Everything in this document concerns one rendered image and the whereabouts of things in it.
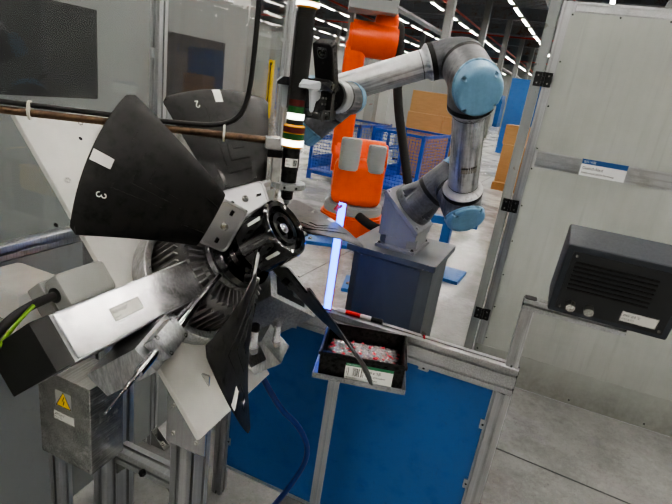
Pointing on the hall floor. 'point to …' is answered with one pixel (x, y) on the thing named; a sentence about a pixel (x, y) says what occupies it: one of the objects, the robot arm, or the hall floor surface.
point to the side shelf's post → (60, 481)
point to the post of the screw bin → (324, 441)
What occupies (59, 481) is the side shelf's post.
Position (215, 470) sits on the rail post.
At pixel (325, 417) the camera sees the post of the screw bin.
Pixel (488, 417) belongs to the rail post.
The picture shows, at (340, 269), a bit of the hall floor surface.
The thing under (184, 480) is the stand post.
